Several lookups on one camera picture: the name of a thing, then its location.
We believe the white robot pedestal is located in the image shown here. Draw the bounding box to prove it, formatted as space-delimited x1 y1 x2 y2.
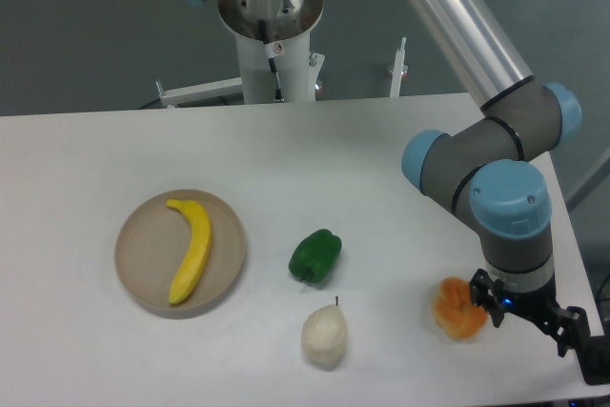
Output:
218 0 325 104

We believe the beige round plate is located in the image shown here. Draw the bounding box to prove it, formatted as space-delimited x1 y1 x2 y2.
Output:
114 190 246 319

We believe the white pear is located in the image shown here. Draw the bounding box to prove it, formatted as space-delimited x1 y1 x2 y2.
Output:
301 296 349 371

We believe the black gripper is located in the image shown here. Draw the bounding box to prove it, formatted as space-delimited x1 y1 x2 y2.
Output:
469 269 591 357

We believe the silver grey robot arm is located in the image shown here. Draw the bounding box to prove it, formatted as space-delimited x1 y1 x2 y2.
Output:
195 0 599 358

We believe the green bell pepper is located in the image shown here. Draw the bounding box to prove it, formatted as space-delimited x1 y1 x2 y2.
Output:
288 229 342 284

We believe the yellow banana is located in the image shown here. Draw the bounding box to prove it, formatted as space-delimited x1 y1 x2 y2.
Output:
166 198 213 306

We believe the white left support bracket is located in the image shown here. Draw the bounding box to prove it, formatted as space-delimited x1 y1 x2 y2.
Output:
155 77 242 108

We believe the black base cable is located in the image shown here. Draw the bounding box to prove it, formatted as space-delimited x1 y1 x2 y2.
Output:
257 19 283 102

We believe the white support bracket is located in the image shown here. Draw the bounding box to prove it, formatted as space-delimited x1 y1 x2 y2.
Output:
389 36 408 97
155 77 242 108

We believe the white right support bracket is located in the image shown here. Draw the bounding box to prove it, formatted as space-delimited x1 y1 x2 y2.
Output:
389 36 408 97

